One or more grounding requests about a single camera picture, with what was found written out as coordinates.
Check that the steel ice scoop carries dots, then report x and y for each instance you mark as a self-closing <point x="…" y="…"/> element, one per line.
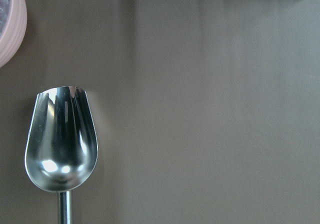
<point x="62" y="148"/>

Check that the pink bowl of ice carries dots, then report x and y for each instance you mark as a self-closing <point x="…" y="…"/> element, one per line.
<point x="13" y="24"/>

